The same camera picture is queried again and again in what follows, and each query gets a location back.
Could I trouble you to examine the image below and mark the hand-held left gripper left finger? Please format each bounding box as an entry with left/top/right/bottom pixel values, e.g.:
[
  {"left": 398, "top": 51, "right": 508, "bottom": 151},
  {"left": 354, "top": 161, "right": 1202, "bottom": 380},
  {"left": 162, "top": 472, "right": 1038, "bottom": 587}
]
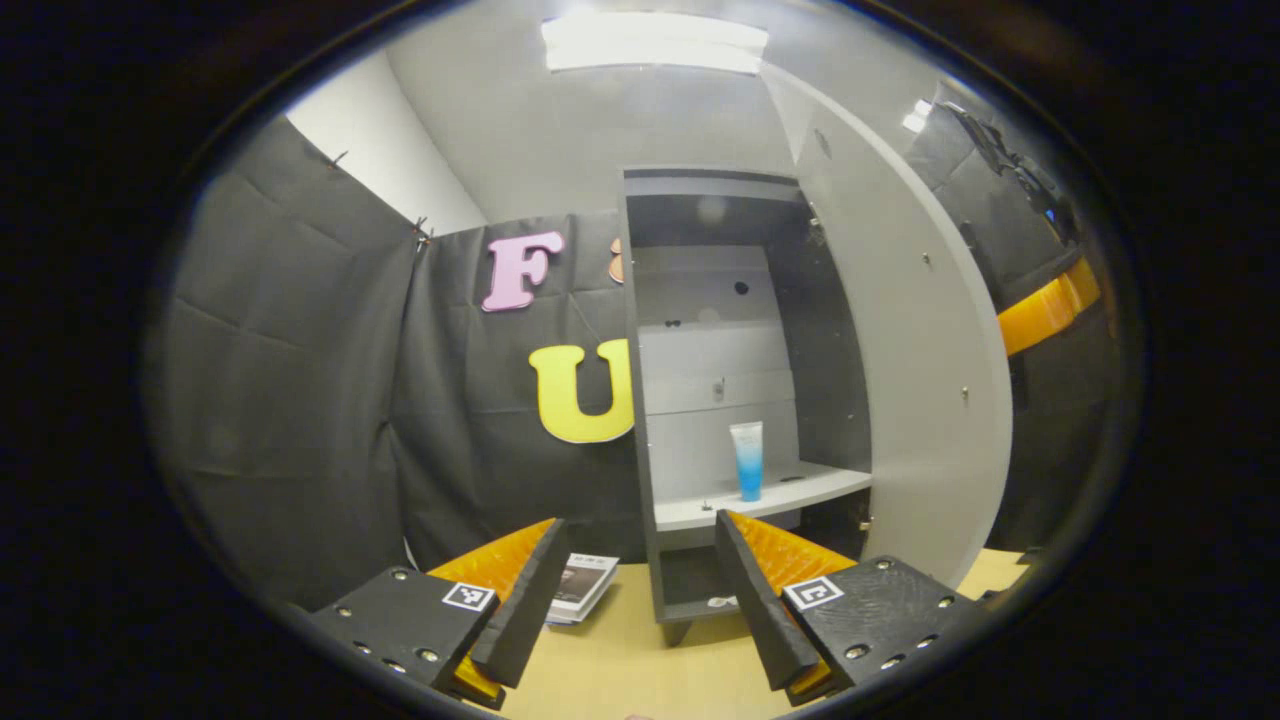
[{"left": 308, "top": 517, "right": 573, "bottom": 711}]

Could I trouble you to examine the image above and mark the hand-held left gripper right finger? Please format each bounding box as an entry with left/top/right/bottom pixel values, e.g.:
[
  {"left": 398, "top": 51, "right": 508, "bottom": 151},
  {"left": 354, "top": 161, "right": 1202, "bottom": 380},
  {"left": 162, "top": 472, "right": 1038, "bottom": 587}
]
[{"left": 714, "top": 508, "right": 991, "bottom": 707}]

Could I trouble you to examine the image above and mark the light grey cabinet door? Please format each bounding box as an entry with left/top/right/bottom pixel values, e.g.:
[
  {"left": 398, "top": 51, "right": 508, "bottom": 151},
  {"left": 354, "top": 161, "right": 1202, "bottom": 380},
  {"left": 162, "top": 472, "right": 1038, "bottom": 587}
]
[{"left": 760, "top": 60, "right": 1016, "bottom": 591}]

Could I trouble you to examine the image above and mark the white and blue bottle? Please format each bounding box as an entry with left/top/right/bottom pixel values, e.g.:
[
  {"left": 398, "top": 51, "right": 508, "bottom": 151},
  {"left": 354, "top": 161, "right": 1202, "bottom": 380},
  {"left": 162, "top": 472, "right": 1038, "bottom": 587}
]
[{"left": 729, "top": 421, "right": 765, "bottom": 503}]

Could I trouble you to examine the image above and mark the dark grey cabinet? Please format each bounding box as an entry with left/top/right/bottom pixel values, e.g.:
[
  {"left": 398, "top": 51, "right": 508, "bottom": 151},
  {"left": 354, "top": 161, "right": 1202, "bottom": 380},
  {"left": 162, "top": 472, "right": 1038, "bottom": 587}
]
[{"left": 620, "top": 165, "right": 876, "bottom": 646}]

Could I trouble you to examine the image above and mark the white cabinet shelf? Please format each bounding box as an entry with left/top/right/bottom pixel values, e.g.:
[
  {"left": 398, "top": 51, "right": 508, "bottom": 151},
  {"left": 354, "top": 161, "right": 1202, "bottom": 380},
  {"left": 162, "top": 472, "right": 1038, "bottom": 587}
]
[{"left": 652, "top": 462, "right": 873, "bottom": 533}]

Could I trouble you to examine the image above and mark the blue and white book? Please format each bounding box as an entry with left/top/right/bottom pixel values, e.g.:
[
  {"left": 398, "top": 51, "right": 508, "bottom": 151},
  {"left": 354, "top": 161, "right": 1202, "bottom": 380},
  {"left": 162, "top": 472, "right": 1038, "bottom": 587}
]
[{"left": 546, "top": 590, "right": 601, "bottom": 627}]

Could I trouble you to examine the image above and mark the white book with portrait cover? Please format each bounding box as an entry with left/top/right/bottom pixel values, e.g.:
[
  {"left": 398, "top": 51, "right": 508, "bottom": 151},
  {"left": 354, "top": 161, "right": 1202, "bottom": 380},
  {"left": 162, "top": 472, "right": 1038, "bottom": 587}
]
[{"left": 550, "top": 553, "right": 621, "bottom": 621}]

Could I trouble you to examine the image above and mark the black backdrop cloth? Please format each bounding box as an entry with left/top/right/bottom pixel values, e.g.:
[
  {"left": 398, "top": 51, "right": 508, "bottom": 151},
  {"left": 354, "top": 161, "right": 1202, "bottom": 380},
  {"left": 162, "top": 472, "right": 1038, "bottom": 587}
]
[{"left": 160, "top": 100, "right": 1126, "bottom": 611}]

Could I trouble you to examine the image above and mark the large ceiling light panel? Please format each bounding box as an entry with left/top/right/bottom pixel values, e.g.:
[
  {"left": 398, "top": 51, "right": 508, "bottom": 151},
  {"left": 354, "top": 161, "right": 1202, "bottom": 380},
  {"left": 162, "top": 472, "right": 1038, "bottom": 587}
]
[{"left": 540, "top": 12, "right": 771, "bottom": 76}]

